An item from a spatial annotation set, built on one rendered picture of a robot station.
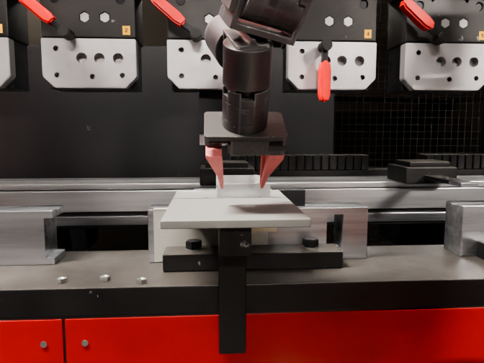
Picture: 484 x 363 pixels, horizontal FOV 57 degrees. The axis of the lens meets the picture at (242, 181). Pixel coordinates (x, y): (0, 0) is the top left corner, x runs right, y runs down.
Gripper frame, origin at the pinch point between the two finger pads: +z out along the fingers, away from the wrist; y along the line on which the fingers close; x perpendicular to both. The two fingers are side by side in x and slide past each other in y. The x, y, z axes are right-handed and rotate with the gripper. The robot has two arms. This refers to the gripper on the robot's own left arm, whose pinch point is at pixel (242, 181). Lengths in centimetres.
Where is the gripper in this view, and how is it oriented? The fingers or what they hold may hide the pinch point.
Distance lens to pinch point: 62.2
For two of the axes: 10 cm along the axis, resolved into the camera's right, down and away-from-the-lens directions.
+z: -0.4, 8.0, 6.0
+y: -10.0, 0.1, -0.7
